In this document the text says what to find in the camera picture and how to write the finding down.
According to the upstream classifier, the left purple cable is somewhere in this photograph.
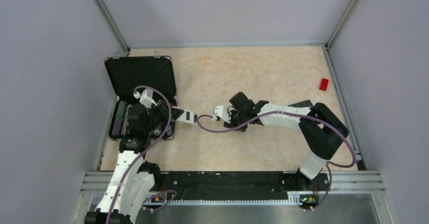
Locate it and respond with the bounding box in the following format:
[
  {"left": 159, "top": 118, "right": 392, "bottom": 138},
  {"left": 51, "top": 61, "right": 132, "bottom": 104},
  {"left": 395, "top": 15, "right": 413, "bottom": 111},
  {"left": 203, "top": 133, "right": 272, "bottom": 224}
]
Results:
[{"left": 105, "top": 85, "right": 173, "bottom": 224}]

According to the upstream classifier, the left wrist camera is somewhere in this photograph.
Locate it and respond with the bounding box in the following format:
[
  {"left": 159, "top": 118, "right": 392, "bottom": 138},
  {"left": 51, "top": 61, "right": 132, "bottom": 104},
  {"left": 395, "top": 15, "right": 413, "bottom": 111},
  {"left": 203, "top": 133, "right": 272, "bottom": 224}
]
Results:
[{"left": 133, "top": 89, "right": 157, "bottom": 109}]

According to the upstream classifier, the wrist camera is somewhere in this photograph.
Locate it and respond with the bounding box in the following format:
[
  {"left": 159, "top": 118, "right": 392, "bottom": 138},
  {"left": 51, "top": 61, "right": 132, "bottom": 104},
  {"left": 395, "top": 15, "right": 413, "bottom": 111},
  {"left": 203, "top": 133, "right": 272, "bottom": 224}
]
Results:
[
  {"left": 212, "top": 105, "right": 231, "bottom": 123},
  {"left": 133, "top": 89, "right": 157, "bottom": 109}
]

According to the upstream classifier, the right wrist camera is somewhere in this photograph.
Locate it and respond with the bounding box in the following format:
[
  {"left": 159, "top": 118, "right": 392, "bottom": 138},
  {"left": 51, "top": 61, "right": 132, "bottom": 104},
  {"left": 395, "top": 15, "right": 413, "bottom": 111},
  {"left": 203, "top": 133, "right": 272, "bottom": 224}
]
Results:
[{"left": 212, "top": 105, "right": 231, "bottom": 123}]

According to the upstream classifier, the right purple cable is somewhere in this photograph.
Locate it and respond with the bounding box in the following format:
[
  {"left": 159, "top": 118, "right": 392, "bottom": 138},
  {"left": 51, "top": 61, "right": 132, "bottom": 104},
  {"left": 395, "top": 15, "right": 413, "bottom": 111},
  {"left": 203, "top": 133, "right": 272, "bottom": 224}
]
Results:
[{"left": 196, "top": 111, "right": 358, "bottom": 210}]

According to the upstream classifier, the dark grey studded baseplate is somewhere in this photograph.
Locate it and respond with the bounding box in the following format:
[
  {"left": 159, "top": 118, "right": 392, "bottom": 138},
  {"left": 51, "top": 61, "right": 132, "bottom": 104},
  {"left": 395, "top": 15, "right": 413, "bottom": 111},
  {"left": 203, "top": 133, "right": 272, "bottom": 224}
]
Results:
[{"left": 289, "top": 100, "right": 313, "bottom": 108}]

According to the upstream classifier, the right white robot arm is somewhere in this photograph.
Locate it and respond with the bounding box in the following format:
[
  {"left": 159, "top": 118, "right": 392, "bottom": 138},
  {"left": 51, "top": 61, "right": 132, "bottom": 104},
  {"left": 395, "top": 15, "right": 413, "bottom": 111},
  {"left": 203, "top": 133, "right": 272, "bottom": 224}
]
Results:
[{"left": 213, "top": 92, "right": 349, "bottom": 190}]

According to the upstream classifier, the black poker chip case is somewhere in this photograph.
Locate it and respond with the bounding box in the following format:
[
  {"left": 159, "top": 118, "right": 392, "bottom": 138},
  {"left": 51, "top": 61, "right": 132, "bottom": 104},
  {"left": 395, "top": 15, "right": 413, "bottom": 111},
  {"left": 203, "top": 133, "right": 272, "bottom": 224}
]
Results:
[{"left": 104, "top": 56, "right": 178, "bottom": 140}]

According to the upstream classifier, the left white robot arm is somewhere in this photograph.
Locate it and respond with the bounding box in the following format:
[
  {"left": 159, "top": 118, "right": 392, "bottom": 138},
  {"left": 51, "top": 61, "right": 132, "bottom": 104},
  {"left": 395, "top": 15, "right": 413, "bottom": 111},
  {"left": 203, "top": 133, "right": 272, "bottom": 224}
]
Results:
[{"left": 83, "top": 100, "right": 194, "bottom": 223}]

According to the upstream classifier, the white remote control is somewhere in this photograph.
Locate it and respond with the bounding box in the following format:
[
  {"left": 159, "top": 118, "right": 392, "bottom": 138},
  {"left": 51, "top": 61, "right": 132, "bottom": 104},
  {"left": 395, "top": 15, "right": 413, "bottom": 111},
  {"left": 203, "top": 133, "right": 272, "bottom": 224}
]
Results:
[{"left": 171, "top": 107, "right": 199, "bottom": 125}]

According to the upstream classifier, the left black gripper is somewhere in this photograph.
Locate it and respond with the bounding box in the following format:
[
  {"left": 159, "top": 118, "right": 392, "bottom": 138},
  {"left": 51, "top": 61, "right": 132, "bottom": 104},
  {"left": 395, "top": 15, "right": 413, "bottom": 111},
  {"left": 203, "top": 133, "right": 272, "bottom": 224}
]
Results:
[{"left": 144, "top": 99, "right": 184, "bottom": 133}]

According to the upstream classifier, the purple cable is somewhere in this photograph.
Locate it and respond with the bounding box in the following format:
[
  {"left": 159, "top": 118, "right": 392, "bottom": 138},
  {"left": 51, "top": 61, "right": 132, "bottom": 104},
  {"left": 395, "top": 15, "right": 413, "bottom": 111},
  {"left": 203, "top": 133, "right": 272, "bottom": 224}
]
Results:
[
  {"left": 105, "top": 85, "right": 173, "bottom": 224},
  {"left": 196, "top": 111, "right": 358, "bottom": 210}
]

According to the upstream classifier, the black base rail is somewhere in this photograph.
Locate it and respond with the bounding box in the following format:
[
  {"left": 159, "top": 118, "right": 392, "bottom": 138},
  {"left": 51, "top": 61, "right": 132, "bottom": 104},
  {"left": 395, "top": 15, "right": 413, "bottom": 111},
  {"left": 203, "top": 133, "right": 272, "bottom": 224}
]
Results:
[{"left": 144, "top": 171, "right": 331, "bottom": 209}]

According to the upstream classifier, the red toy brick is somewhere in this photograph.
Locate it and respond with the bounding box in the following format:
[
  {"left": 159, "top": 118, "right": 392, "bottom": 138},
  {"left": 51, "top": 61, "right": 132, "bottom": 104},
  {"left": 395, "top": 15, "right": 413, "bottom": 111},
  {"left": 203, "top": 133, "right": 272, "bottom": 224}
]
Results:
[{"left": 319, "top": 78, "right": 329, "bottom": 92}]

